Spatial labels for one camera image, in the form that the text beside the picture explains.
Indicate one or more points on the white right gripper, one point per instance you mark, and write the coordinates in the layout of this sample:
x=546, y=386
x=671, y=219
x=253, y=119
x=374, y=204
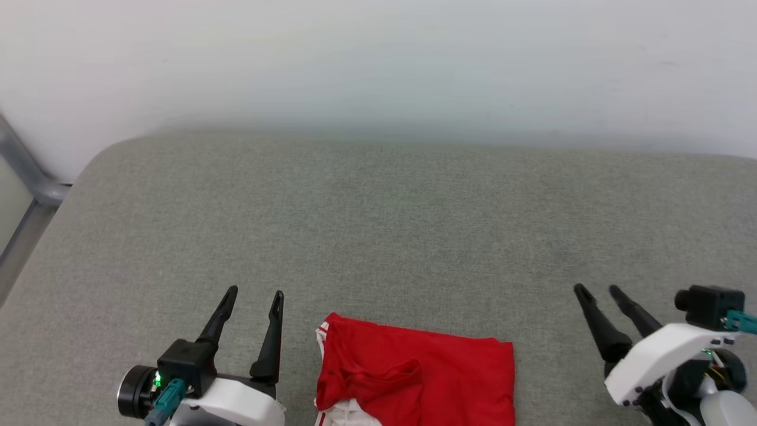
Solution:
x=656, y=358

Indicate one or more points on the grey metal frame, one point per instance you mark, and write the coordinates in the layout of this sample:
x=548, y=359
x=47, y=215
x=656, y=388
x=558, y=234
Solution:
x=26, y=171

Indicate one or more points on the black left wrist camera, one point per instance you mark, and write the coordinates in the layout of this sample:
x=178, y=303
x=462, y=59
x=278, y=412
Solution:
x=189, y=361

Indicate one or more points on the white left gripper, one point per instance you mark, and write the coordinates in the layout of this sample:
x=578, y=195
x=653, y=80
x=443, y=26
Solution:
x=236, y=405

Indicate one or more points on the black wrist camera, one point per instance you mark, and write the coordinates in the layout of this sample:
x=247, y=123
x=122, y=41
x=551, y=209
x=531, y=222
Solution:
x=707, y=305
x=189, y=361

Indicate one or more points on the red and white jersey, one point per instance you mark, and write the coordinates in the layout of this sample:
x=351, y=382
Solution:
x=437, y=373

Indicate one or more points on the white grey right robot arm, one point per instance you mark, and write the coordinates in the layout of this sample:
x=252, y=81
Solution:
x=727, y=411

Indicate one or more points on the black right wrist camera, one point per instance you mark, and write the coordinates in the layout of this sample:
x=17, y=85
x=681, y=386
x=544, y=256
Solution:
x=707, y=305

